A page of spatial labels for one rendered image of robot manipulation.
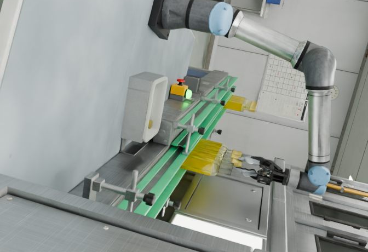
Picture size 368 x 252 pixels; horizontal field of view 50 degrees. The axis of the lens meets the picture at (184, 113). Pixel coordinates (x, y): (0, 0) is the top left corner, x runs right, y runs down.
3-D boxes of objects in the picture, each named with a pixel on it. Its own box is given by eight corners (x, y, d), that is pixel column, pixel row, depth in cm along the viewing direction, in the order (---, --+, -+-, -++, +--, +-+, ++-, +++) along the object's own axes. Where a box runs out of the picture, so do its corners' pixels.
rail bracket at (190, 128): (167, 150, 157) (198, 158, 154) (174, 110, 152) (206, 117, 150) (170, 148, 159) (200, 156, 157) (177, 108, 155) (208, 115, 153)
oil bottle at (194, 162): (165, 164, 162) (217, 178, 158) (168, 152, 160) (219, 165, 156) (169, 160, 167) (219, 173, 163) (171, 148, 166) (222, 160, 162)
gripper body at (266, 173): (259, 165, 160) (289, 172, 158) (260, 158, 168) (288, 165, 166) (255, 182, 162) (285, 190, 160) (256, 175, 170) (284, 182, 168)
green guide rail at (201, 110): (174, 127, 159) (193, 132, 157) (174, 125, 158) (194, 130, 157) (228, 76, 325) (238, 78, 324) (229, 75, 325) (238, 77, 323)
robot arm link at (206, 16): (192, -5, 139) (230, 3, 136) (201, -2, 152) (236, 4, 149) (186, 30, 142) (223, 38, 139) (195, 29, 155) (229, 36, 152)
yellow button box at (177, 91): (168, 98, 195) (182, 101, 194) (170, 83, 193) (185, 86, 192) (171, 96, 202) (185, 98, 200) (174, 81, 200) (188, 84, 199)
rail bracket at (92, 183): (56, 219, 97) (143, 246, 93) (63, 155, 92) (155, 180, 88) (66, 211, 101) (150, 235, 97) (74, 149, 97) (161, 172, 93)
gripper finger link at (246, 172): (234, 171, 165) (257, 173, 163) (235, 166, 171) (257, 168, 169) (234, 178, 166) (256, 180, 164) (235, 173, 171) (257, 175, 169)
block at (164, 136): (151, 142, 157) (168, 146, 156) (155, 119, 155) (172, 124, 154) (154, 139, 161) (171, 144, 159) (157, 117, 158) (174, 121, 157)
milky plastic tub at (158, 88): (121, 138, 139) (144, 144, 138) (130, 76, 134) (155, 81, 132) (138, 126, 156) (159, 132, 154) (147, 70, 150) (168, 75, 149)
